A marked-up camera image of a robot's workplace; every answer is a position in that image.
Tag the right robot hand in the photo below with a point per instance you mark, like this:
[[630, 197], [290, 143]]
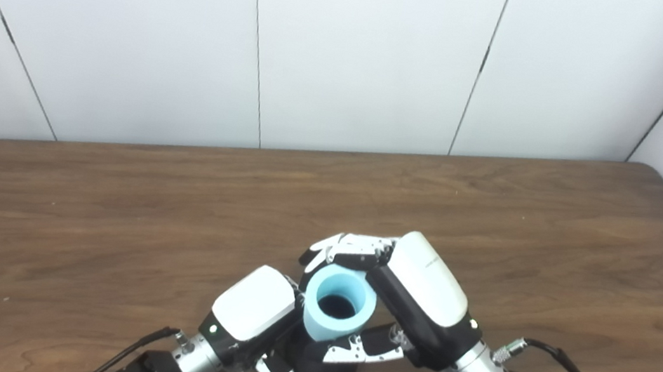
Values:
[[427, 288]]

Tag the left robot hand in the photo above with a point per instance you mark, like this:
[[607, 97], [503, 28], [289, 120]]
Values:
[[255, 304]]

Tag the light blue cylinder cup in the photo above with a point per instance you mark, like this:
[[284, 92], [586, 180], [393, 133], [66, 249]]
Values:
[[319, 328]]

